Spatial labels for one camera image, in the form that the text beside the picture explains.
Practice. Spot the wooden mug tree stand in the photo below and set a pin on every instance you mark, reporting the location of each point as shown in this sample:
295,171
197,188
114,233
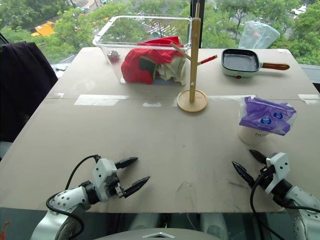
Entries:
193,75

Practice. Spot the mint green electric frying pan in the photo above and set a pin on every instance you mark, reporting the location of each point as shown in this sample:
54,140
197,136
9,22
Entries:
240,62

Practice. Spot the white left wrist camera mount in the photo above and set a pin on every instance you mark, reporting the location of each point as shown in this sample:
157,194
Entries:
103,172

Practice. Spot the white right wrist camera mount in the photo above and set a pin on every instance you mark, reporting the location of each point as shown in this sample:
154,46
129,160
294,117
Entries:
277,170

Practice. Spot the wide clear tape strip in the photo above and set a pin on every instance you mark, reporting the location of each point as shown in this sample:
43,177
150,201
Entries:
97,100

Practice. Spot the yellow truck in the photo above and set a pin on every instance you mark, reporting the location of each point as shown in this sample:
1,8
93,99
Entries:
43,28

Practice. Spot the purple tissue pack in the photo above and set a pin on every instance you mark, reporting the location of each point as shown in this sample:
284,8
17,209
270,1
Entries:
267,117

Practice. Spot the clear plastic bag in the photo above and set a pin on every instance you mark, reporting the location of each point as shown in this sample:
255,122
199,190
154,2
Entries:
257,35

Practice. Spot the white cup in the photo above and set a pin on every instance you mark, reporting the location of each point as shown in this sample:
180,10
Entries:
250,136

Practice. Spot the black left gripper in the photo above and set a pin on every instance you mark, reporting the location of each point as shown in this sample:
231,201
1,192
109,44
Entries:
115,186

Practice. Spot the cream white cloth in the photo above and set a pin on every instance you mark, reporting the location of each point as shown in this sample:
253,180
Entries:
175,70

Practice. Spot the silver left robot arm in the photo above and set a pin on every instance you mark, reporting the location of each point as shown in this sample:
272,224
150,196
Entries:
67,198

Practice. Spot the red cloth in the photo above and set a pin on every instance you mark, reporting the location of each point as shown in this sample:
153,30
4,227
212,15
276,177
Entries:
142,62

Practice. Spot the grey robot torso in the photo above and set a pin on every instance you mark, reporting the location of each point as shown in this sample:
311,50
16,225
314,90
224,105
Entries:
160,233

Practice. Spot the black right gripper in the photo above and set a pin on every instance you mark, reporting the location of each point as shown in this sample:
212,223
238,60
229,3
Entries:
267,175

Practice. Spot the clear plastic storage bin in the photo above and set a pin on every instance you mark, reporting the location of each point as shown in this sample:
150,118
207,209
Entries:
142,37

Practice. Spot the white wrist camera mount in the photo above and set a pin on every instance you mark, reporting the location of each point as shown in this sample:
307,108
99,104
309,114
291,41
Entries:
277,170
103,172

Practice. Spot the dark jacket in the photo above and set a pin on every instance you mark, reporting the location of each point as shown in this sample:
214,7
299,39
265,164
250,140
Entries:
22,85

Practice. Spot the dark window frame post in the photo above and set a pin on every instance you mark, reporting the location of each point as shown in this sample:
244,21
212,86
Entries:
197,20

